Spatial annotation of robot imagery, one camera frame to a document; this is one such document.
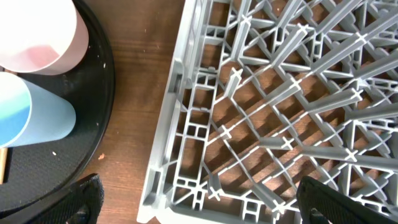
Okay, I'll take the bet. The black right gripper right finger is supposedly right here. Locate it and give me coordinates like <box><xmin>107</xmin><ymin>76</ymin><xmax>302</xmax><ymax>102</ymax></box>
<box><xmin>296</xmin><ymin>176</ymin><xmax>397</xmax><ymax>224</ymax></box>

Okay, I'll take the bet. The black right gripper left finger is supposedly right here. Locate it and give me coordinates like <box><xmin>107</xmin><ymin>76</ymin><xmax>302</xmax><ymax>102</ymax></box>
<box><xmin>29</xmin><ymin>174</ymin><xmax>104</xmax><ymax>224</ymax></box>

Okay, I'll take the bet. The wooden chopstick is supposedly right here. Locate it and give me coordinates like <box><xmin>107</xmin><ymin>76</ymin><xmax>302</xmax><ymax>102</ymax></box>
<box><xmin>0</xmin><ymin>148</ymin><xmax>8</xmax><ymax>184</ymax></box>

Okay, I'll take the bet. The light blue cup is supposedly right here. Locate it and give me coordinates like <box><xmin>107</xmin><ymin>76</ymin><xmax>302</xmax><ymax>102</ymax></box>
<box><xmin>1</xmin><ymin>72</ymin><xmax>76</xmax><ymax>148</ymax></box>

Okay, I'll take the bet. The pink bowl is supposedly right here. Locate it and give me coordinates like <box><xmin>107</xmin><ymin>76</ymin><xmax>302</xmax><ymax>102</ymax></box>
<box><xmin>1</xmin><ymin>0</ymin><xmax>89</xmax><ymax>75</ymax></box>

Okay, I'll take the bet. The grey dishwasher rack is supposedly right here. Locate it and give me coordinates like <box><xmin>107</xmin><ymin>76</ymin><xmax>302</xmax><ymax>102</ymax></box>
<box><xmin>137</xmin><ymin>0</ymin><xmax>397</xmax><ymax>223</ymax></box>

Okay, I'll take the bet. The round black tray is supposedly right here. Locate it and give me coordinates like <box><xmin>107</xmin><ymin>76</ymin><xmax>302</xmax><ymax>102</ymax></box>
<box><xmin>1</xmin><ymin>1</ymin><xmax>115</xmax><ymax>218</ymax></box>

